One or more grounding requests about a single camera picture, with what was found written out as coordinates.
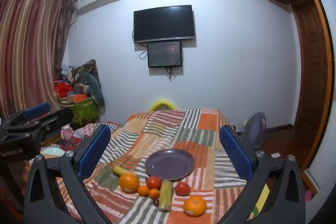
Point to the mint green basin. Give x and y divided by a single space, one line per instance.
53 152

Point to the brown wooden door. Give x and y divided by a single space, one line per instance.
311 69

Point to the red tomato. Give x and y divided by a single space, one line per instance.
182 188
153 182

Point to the dark purple grape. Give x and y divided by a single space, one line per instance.
156 202

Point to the black wall television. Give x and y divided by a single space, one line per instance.
164 23

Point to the large orange with sticker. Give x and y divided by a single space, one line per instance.
194 205
128 182

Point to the patterned dark cushion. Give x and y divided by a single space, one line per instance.
90 66

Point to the orange box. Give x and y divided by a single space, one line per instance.
76 98

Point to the red plastic bag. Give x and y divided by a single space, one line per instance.
63 89

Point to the grey-green plush shark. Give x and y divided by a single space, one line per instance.
92 85

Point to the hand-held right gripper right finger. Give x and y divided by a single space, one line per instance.
235 154

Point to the striped red curtain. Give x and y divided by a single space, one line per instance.
29 43

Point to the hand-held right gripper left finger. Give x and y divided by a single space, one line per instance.
95 151

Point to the pink plush toy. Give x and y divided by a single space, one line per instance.
67 132

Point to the black white checkered cloth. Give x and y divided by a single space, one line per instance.
113 126

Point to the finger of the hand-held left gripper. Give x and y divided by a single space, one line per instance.
36 109
56 117

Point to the dark purple plate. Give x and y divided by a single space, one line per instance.
169 164

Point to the striped patchwork blanket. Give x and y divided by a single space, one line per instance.
162 132

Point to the yellow banana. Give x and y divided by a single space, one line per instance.
120 170

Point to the small mandarin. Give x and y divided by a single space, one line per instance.
154 193
143 190

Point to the small black wall monitor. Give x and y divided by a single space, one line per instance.
164 54

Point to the green cardboard box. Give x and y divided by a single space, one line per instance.
84 109

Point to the floral bed sheet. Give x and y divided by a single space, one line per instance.
84 132

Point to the yellow-green sheet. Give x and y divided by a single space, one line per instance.
261 200

